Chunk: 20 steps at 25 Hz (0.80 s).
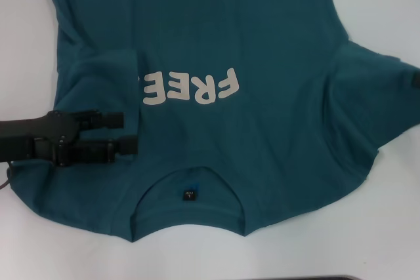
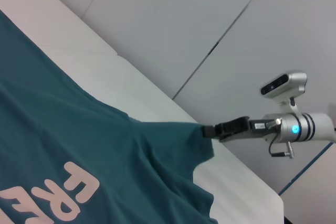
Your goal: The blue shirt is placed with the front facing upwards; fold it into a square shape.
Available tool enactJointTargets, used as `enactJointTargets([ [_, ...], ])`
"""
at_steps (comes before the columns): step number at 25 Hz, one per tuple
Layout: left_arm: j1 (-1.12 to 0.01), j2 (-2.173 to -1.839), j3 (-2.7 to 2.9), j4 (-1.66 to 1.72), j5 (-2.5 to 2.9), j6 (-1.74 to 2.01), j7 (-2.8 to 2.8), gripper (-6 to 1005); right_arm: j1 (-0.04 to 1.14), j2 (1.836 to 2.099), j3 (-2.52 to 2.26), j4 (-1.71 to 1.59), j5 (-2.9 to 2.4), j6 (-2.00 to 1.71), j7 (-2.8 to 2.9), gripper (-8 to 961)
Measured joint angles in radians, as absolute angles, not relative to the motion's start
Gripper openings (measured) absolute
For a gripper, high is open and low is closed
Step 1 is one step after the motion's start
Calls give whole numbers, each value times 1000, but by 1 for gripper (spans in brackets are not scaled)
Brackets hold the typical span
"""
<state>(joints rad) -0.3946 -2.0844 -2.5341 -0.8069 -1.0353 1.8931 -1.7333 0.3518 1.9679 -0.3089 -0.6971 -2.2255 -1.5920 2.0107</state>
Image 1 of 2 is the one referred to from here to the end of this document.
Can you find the teal t-shirt with cream print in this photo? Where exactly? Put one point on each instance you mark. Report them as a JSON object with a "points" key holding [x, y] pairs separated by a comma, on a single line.
{"points": [[213, 24]]}

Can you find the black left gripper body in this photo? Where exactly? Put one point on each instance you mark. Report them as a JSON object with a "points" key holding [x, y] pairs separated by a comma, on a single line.
{"points": [[36, 139]]}

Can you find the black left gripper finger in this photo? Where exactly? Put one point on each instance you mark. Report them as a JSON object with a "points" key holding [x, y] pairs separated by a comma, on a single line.
{"points": [[101, 120], [98, 150]]}

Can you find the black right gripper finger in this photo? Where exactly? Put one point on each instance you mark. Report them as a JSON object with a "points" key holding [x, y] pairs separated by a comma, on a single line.
{"points": [[416, 80]]}

